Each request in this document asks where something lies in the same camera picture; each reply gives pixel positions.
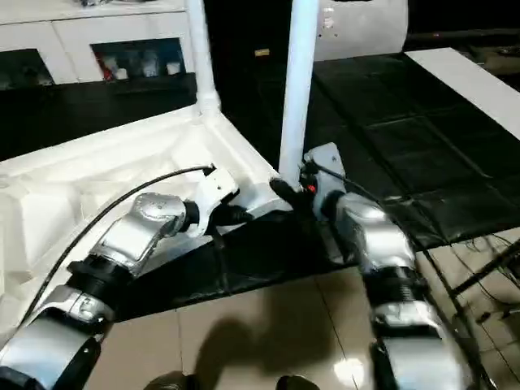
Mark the white plastic table leg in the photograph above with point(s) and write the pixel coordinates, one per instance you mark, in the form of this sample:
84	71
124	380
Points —
199	49
299	81

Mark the white plastic table top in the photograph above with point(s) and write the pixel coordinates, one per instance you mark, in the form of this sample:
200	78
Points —
97	179

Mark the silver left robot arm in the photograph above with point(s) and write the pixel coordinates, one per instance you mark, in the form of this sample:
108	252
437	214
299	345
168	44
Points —
146	223

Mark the small yellow label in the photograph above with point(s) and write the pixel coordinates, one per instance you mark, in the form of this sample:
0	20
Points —
262	53

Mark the black tall cabinet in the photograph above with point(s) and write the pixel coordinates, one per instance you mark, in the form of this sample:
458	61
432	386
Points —
244	32

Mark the black robot foot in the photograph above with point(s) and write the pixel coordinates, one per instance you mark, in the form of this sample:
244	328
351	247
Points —
171	382
296	383

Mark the light grey cushion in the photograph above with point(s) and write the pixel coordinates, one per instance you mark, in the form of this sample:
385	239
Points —
366	28

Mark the white flat sheet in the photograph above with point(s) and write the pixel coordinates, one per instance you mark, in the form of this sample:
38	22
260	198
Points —
479	85

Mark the white glass-door cabinet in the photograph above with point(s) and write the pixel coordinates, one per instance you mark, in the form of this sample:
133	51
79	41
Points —
73	32

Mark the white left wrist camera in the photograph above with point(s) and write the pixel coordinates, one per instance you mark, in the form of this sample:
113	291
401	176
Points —
215	191

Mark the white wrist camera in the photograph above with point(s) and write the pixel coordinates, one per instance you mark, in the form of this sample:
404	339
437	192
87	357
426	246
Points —
215	191
325	162

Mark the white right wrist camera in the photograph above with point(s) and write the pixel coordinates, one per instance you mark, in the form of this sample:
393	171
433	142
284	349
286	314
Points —
325	162

